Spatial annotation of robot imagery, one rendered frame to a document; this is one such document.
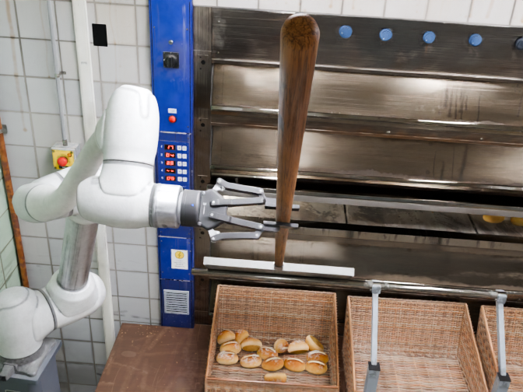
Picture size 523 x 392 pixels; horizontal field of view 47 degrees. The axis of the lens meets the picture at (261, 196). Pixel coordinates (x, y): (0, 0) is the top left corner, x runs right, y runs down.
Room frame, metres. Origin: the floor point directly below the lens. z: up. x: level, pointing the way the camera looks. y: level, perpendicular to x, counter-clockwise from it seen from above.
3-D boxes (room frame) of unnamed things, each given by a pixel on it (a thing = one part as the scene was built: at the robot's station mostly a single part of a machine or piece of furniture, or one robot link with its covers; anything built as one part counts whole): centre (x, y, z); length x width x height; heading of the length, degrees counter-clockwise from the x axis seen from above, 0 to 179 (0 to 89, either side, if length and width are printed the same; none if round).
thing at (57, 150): (2.28, 0.82, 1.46); 0.10 x 0.07 x 0.10; 88
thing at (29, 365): (1.57, 0.82, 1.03); 0.22 x 0.18 x 0.06; 174
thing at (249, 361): (2.03, 0.00, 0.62); 0.10 x 0.07 x 0.05; 102
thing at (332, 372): (2.03, -0.09, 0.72); 0.56 x 0.49 x 0.28; 89
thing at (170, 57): (2.25, 0.37, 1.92); 0.06 x 0.04 x 0.11; 88
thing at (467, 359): (2.00, -0.69, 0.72); 0.56 x 0.49 x 0.28; 90
